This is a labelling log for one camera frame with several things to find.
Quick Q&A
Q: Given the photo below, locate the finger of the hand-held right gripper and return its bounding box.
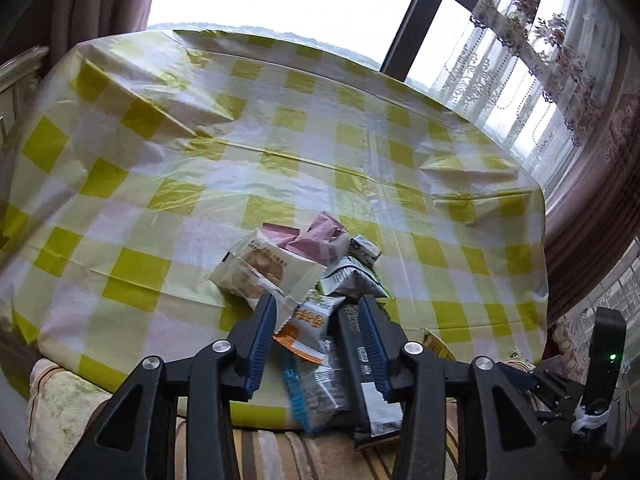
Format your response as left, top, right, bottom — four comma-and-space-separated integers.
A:
496, 361, 540, 397

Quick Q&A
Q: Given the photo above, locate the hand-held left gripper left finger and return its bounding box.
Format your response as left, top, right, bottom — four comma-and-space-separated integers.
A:
56, 294, 278, 480

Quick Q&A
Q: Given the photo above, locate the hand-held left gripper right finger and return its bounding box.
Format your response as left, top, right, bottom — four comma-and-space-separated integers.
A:
359, 294, 571, 480

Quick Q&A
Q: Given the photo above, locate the black snack bar packet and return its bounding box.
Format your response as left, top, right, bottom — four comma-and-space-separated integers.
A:
337, 304, 404, 450

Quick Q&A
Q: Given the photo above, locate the orange white snack packet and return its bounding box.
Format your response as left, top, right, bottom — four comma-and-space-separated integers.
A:
272, 294, 347, 364

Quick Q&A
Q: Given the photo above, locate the grey blue-edged snack packet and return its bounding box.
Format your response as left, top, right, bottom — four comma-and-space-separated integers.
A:
280, 339, 352, 434

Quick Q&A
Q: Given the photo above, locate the white clear cookie packet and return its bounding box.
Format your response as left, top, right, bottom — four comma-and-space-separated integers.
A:
208, 228, 327, 319

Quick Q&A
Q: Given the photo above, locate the pink snack packet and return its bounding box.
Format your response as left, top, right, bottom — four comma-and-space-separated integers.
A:
286, 211, 349, 264
262, 221, 303, 250

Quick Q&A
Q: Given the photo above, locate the olive green snack packet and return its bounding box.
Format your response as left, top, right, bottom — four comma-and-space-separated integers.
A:
424, 327, 457, 362

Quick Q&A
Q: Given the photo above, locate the small green white snack packet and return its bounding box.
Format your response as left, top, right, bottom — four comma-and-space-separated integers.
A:
347, 235, 382, 266

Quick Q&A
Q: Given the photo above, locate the patterned pink curtain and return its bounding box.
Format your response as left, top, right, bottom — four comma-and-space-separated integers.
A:
542, 10, 640, 322

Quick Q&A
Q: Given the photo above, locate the yellow white checked tablecloth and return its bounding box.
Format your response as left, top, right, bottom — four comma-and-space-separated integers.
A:
0, 29, 551, 431

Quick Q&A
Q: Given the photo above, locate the striped beige towel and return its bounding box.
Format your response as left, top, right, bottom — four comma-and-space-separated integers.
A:
27, 357, 551, 480

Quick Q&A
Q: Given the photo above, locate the plain pink curtain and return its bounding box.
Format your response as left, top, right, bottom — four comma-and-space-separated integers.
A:
0, 0, 168, 68

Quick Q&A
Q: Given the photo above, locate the dark window frame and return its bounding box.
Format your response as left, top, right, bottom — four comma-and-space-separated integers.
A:
379, 0, 482, 82

